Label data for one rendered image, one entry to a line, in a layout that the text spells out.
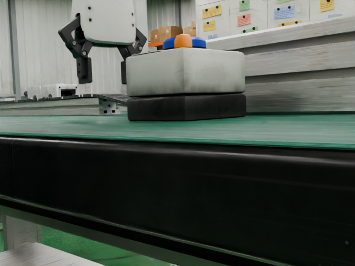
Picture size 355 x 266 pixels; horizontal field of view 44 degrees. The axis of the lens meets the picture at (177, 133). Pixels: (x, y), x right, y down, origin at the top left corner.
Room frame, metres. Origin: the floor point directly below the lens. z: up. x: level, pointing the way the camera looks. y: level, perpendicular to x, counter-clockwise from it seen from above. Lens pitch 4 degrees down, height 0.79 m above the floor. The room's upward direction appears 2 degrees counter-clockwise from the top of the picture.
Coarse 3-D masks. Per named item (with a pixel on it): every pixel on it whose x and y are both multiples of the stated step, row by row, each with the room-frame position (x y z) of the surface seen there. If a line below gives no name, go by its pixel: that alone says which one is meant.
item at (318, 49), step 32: (256, 32) 0.45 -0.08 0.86; (288, 32) 0.42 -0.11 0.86; (320, 32) 0.39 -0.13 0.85; (352, 32) 0.38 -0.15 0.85; (256, 64) 0.44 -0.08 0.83; (288, 64) 0.42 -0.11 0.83; (320, 64) 0.39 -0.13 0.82; (352, 64) 0.37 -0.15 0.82; (256, 96) 0.45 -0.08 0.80; (288, 96) 0.42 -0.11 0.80; (320, 96) 0.39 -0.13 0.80; (352, 96) 0.37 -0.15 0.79
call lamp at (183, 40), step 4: (176, 36) 0.36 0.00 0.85; (180, 36) 0.36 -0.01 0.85; (184, 36) 0.36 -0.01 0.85; (188, 36) 0.36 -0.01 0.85; (176, 40) 0.36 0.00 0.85; (180, 40) 0.36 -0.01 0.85; (184, 40) 0.36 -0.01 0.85; (188, 40) 0.36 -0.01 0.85; (176, 44) 0.36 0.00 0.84; (180, 44) 0.36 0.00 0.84; (184, 44) 0.36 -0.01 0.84; (188, 44) 0.36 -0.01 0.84
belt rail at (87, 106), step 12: (0, 108) 1.03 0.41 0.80; (12, 108) 0.99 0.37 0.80; (24, 108) 0.94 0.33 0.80; (36, 108) 0.90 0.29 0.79; (48, 108) 0.86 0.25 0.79; (60, 108) 0.83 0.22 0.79; (72, 108) 0.79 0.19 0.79; (84, 108) 0.75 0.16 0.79; (96, 108) 0.72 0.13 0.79; (108, 108) 0.73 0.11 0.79
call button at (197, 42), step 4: (168, 40) 0.39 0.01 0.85; (172, 40) 0.39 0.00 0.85; (192, 40) 0.39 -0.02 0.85; (196, 40) 0.39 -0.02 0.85; (200, 40) 0.39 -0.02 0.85; (204, 40) 0.40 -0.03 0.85; (164, 44) 0.40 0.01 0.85; (168, 44) 0.39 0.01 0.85; (172, 44) 0.39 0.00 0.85; (192, 44) 0.39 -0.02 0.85; (196, 44) 0.39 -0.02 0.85; (200, 44) 0.39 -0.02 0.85; (204, 44) 0.40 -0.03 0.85; (164, 48) 0.40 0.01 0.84; (168, 48) 0.40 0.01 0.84; (172, 48) 0.40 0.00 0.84
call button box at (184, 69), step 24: (192, 48) 0.36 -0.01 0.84; (144, 72) 0.39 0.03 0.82; (168, 72) 0.36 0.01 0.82; (192, 72) 0.36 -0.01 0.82; (216, 72) 0.38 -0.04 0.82; (240, 72) 0.40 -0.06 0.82; (144, 96) 0.39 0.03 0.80; (168, 96) 0.40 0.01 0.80; (192, 96) 0.36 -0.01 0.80; (216, 96) 0.38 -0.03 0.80; (240, 96) 0.40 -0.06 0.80; (144, 120) 0.39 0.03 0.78; (168, 120) 0.37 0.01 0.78; (192, 120) 0.36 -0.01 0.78
